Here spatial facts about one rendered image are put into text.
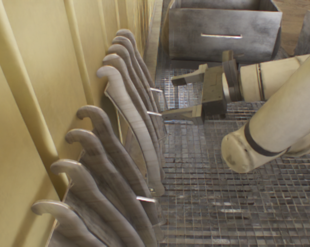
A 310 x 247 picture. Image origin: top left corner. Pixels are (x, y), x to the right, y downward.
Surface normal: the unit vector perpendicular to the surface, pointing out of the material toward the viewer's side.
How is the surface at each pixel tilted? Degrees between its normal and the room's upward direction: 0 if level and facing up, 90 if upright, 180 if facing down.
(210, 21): 89
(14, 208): 90
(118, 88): 90
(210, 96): 22
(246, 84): 64
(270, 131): 93
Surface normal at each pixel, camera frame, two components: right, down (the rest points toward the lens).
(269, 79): -0.42, 0.07
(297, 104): -0.83, 0.41
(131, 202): -0.05, 0.62
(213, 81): -0.40, -0.65
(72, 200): 0.86, -0.37
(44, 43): 1.00, 0.00
